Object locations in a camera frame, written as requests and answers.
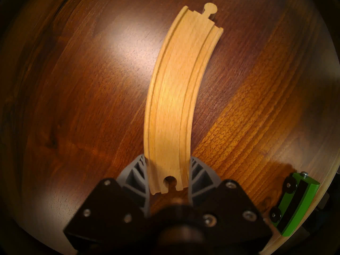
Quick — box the green toy bus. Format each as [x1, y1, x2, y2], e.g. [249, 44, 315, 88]
[269, 171, 321, 237]

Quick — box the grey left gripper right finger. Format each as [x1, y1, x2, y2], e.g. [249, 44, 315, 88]
[187, 156, 273, 250]

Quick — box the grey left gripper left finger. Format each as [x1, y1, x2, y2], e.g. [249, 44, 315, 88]
[63, 154, 152, 251]

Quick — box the curved wooden track piece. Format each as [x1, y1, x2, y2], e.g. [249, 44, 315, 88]
[143, 3, 224, 195]

